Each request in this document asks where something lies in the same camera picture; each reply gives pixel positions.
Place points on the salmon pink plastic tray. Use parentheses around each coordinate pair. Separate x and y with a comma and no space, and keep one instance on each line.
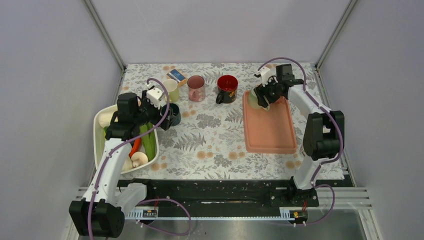
(269,131)

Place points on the yellow sponge blue label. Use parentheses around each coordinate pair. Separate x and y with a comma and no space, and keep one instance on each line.
(178,76)

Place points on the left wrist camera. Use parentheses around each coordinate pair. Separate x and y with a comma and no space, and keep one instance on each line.
(155,95)

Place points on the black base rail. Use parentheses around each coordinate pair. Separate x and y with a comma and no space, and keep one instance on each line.
(267,193)

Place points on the dark green mug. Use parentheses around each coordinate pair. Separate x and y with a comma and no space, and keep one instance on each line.
(173,117)

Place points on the black skull pattern mug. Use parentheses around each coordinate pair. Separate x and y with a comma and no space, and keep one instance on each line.
(227,86)

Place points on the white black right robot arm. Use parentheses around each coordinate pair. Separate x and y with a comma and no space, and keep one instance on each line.
(323,141)

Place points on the yellow green faceted mug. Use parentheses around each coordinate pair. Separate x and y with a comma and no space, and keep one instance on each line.
(172,88)

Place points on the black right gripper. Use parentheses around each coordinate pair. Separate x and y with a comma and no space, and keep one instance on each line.
(261,91)

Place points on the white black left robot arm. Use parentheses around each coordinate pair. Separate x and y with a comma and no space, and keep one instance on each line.
(100,212)

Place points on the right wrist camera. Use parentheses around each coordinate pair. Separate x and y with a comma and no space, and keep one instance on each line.
(265,74)

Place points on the pink patterned mug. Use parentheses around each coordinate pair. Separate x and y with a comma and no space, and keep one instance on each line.
(196,88)

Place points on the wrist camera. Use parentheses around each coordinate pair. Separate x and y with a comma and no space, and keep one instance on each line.
(155,95)
(265,74)

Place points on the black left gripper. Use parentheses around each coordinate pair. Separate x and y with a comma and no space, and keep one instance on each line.
(158,116)

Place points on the light green mug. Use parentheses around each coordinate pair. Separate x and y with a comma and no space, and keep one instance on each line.
(253,100)

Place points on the yellow white cabbage toy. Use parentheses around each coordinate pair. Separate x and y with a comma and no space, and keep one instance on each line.
(104,119)

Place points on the white vegetable basin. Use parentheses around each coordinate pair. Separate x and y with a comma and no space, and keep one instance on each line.
(99,139)

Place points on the white mushroom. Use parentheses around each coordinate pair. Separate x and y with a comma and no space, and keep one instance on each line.
(138,159)

